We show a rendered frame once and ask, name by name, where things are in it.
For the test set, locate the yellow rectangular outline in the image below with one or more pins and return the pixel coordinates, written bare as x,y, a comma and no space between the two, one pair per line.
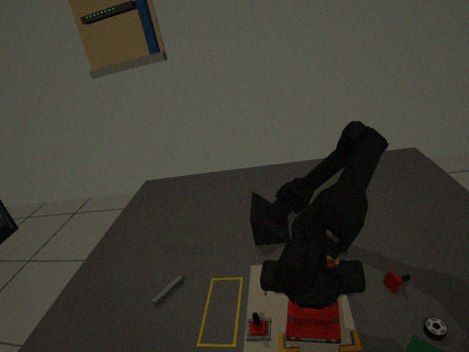
237,314

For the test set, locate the black toy tyre with grey hub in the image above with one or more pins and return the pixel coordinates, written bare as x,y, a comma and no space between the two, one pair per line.
435,328

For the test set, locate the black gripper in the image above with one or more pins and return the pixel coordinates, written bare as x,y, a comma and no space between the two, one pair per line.
348,276

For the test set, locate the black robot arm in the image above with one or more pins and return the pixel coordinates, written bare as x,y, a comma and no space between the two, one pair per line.
341,209

